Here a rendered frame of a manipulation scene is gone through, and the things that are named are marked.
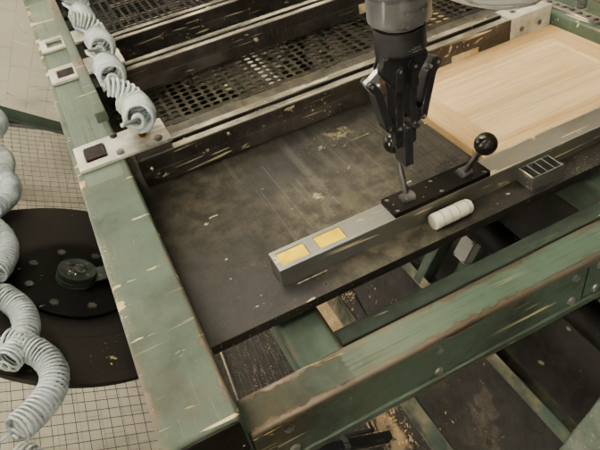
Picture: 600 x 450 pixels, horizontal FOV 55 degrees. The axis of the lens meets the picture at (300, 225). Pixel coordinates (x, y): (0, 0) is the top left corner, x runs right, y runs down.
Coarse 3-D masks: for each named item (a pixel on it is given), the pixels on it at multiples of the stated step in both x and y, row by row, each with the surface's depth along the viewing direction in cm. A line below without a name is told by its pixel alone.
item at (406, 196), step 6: (384, 138) 97; (390, 138) 96; (384, 144) 97; (390, 144) 96; (390, 150) 97; (396, 162) 99; (402, 168) 99; (402, 174) 99; (402, 180) 100; (402, 186) 100; (408, 192) 101; (402, 198) 100; (408, 198) 100; (414, 198) 101
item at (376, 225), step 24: (576, 120) 113; (528, 144) 109; (552, 144) 108; (576, 144) 110; (504, 168) 105; (456, 192) 102; (480, 192) 105; (360, 216) 101; (384, 216) 100; (408, 216) 101; (312, 240) 99; (360, 240) 99; (384, 240) 101; (288, 264) 95; (312, 264) 97
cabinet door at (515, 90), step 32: (544, 32) 145; (448, 64) 141; (480, 64) 138; (512, 64) 137; (544, 64) 134; (576, 64) 132; (448, 96) 130; (480, 96) 128; (512, 96) 126; (544, 96) 125; (576, 96) 123; (448, 128) 121; (480, 128) 119; (512, 128) 118; (544, 128) 116
